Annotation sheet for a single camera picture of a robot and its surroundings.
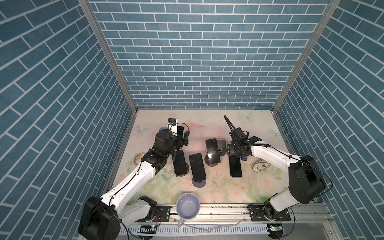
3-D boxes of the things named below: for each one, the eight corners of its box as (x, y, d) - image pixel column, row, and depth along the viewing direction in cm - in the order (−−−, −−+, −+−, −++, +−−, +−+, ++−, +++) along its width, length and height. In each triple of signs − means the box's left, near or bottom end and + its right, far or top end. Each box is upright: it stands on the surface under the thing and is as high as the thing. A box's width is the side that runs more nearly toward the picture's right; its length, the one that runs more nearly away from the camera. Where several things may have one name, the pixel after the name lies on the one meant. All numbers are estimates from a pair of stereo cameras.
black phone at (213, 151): (208, 165, 92) (209, 157, 83) (205, 148, 100) (206, 139, 91) (218, 164, 92) (220, 156, 84) (214, 147, 100) (216, 138, 92)
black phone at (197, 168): (193, 184, 84) (193, 175, 74) (190, 165, 92) (189, 154, 81) (204, 181, 85) (206, 172, 75) (200, 163, 93) (200, 152, 82)
